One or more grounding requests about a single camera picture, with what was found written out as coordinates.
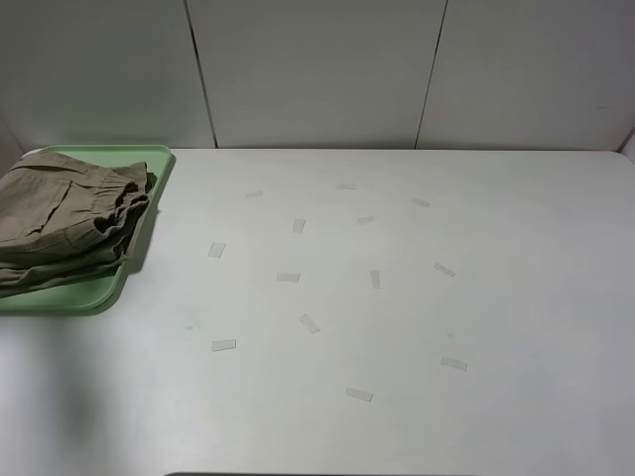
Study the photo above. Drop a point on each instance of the khaki shorts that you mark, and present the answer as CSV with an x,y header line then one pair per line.
x,y
63,219

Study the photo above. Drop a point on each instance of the green plastic tray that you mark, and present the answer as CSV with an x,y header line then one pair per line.
x,y
96,291

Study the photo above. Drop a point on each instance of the clear tape strip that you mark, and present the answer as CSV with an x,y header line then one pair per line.
x,y
216,250
454,363
309,324
223,345
359,394
298,225

